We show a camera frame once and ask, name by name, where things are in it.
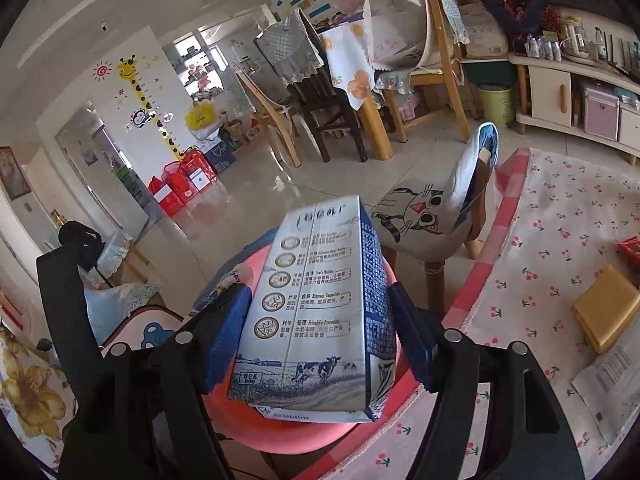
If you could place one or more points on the light blue pillow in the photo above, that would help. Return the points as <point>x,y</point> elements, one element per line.
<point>115,305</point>

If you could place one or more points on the dining table orange print cloth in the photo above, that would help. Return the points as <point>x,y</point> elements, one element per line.
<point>352,60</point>

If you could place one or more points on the red gift bags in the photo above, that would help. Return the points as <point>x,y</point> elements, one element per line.
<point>182,180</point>

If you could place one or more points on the cherry print cloth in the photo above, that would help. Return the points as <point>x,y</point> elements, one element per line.
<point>540,260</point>

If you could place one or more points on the pink plastic basin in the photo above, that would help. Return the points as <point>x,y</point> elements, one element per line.
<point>300,435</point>

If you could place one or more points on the red framed wall picture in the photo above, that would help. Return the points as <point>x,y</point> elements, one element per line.
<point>14,172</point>

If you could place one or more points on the printed paper sheet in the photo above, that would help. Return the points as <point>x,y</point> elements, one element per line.
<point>615,385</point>

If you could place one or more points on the yellow floral cushion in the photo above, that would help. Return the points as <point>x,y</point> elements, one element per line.
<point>30,385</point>

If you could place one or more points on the white electric kettle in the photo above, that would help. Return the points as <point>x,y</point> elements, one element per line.
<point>575,40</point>

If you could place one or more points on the light wooden chair grey cover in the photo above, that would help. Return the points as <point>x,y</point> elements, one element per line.
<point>440,60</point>

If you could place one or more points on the dark blue flower bouquet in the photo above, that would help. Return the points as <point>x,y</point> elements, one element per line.
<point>510,0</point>

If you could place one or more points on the red snack packet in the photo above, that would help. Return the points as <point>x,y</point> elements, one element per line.
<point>631,250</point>

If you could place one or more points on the sun wall sticker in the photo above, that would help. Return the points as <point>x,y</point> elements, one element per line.
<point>102,71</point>

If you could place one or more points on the monkey wall sticker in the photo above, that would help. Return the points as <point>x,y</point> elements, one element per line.
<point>138,120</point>

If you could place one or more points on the blue white milk carton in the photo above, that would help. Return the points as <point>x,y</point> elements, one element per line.
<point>310,310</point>

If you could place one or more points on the pink storage box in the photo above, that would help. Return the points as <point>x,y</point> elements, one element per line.
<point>600,112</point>

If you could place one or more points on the giraffe wall sticker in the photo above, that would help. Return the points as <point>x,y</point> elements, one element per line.
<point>145,100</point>

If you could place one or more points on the row of small bottles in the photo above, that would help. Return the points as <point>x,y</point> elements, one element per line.
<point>542,47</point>

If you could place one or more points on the cat-face floor mat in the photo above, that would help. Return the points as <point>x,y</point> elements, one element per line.
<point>420,215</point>

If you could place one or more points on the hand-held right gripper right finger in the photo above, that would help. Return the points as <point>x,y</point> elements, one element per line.
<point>416,342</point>

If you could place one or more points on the green waste bin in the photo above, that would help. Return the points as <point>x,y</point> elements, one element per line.
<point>496,106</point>

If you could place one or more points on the dark wooden chair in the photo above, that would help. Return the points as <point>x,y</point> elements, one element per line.
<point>320,110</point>

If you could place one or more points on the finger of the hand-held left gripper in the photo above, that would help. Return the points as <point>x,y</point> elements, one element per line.
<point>52,300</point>

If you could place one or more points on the bare light wooden chair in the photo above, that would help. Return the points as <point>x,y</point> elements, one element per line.
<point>272,110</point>

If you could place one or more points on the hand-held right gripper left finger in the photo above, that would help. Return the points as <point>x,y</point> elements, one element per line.
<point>227,340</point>

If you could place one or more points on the pink bear print cushion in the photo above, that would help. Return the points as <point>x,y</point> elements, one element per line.
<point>150,327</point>

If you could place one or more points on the yellow bag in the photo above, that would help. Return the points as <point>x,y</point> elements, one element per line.
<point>201,116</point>

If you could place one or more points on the translucent plastic sheet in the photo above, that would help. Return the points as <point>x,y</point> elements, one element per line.
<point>392,20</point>

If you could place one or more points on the gold square box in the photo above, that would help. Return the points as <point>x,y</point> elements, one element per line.
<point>605,307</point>

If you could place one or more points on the white television cabinet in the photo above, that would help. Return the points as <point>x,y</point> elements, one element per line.
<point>550,90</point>

